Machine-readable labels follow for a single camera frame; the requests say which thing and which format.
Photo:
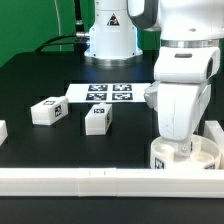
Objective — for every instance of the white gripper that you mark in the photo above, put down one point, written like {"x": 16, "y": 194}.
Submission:
{"x": 181, "y": 91}

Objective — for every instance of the white round stool seat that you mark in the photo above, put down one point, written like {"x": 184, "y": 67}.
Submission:
{"x": 205, "y": 154}

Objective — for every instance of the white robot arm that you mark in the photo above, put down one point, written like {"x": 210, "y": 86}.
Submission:
{"x": 182, "y": 23}

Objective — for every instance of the white marker sheet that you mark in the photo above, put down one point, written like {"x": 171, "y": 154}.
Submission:
{"x": 108, "y": 93}

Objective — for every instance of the white front fence bar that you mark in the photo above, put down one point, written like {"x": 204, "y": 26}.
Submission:
{"x": 84, "y": 182}

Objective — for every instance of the white left fence bar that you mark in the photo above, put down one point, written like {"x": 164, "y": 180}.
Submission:
{"x": 3, "y": 131}

